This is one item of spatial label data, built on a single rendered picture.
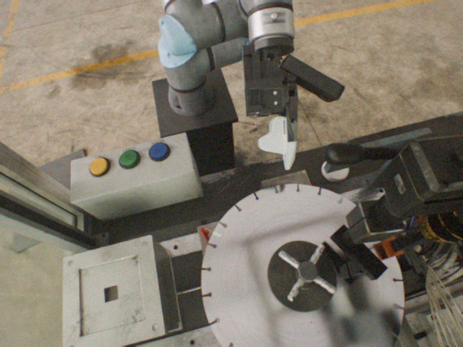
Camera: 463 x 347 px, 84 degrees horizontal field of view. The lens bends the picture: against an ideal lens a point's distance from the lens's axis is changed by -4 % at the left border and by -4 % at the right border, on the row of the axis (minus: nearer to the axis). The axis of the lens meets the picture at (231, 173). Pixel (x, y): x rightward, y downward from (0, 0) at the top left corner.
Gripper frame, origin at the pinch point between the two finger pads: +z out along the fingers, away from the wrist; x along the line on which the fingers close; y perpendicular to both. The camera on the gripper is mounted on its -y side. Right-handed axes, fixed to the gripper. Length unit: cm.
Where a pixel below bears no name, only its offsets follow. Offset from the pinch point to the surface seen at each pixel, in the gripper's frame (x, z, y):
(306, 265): 9.7, 14.5, 0.3
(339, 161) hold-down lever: 23.9, -2.2, 0.4
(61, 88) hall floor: -156, -53, 139
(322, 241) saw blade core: 2.6, 13.8, -4.2
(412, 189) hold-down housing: 27.2, -0.1, -3.9
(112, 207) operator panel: -15.6, 9.6, 40.7
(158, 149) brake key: -13.9, -3.7, 27.2
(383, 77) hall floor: -151, -40, -98
